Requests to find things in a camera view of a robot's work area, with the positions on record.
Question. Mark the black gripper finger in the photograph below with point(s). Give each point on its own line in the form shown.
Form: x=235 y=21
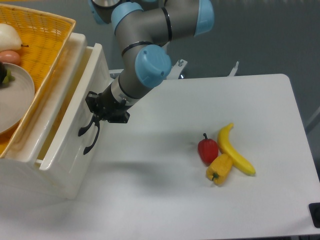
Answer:
x=91 y=101
x=95 y=120

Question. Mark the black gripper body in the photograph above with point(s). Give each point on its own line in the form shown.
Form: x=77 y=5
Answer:
x=110 y=109

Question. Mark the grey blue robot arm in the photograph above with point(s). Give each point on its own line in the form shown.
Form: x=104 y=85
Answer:
x=141 y=35

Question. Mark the white drawer cabinet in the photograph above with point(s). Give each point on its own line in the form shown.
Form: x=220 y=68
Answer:
x=19 y=162

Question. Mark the grey plate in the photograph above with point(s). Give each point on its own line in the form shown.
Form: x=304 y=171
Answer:
x=16 y=97

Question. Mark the yellow woven basket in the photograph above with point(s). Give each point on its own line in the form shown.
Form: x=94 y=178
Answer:
x=44 y=36

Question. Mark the dark eggplant with green stem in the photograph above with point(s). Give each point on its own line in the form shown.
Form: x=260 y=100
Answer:
x=5 y=75

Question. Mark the pink sausage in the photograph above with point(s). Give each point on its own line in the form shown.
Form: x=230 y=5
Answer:
x=9 y=56

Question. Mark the white pear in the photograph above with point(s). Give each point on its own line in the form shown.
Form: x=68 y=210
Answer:
x=10 y=39

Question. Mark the red bell pepper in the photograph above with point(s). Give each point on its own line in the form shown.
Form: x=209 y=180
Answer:
x=208 y=149

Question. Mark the yellow banana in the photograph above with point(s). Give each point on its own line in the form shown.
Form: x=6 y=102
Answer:
x=225 y=146

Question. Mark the yellow bell pepper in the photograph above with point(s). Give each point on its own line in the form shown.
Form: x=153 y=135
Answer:
x=219 y=169

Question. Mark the black object at table edge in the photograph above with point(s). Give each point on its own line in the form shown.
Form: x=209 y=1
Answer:
x=314 y=209

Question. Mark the black lower drawer handle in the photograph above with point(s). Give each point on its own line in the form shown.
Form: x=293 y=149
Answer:
x=83 y=130

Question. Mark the white metal bracket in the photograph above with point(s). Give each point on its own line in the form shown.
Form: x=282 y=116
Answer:
x=234 y=70

